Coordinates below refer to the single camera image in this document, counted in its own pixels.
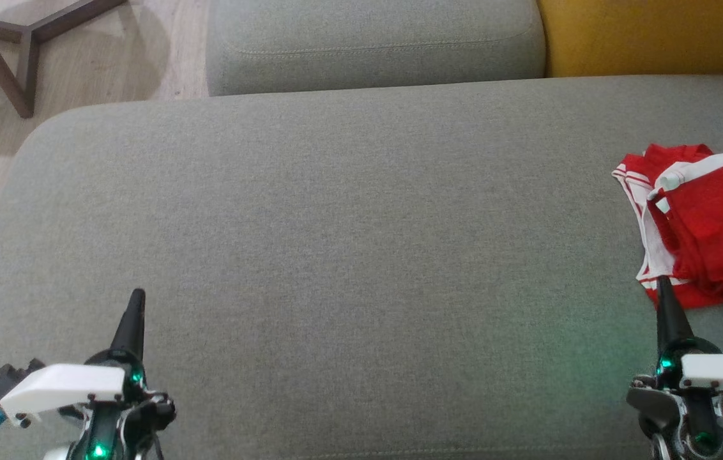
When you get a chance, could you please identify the grey sofa seat cushion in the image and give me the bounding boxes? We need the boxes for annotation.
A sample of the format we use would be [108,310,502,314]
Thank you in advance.
[0,75,723,460]

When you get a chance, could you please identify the grey sofa back cushion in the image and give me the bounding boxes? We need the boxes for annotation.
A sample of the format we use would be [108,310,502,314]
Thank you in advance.
[206,0,547,97]

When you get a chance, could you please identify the yellow sofa cushion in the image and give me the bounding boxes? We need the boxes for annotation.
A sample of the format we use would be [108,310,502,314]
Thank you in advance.
[537,0,723,79]

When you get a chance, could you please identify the red basketball jersey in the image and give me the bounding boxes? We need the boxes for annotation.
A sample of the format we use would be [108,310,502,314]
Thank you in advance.
[611,143,723,312]

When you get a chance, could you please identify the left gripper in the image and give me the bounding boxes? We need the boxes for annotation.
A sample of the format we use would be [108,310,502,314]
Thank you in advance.
[0,287,177,460]

